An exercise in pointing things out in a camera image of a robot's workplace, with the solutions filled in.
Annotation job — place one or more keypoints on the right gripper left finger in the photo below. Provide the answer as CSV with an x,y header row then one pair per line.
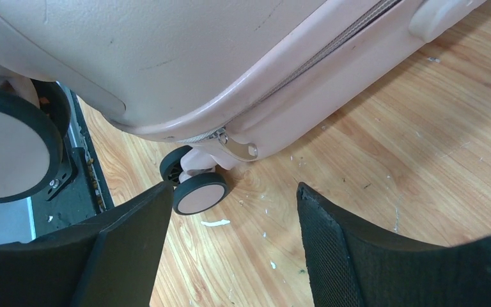
x,y
110,259

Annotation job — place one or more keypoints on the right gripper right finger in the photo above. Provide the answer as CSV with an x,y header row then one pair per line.
x,y
353,262

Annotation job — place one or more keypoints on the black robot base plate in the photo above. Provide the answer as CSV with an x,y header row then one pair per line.
x,y
79,190

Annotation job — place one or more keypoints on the pink suitcase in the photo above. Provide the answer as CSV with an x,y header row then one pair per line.
x,y
228,81

